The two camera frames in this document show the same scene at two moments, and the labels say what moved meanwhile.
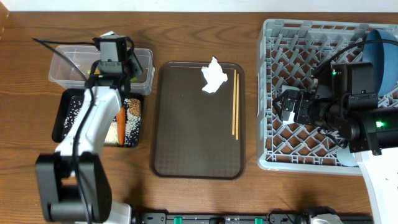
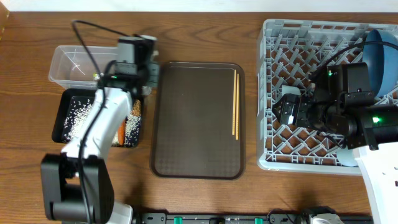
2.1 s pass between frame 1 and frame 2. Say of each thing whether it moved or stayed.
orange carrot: stayed
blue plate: stayed
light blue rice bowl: stayed
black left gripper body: moved
